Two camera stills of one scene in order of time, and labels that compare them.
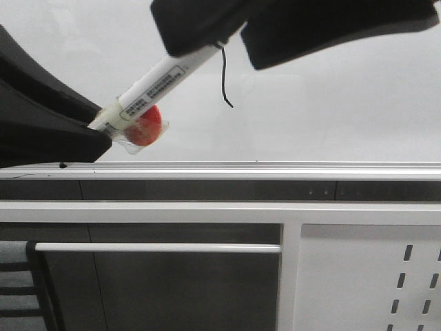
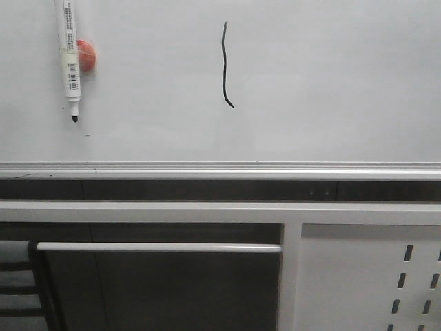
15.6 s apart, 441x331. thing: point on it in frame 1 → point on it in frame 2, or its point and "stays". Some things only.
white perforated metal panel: (368, 277) stays
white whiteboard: (368, 112) stays
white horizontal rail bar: (159, 247) stays
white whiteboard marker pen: (109, 116) → (69, 34)
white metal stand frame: (291, 214) stays
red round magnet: (145, 129) → (87, 56)
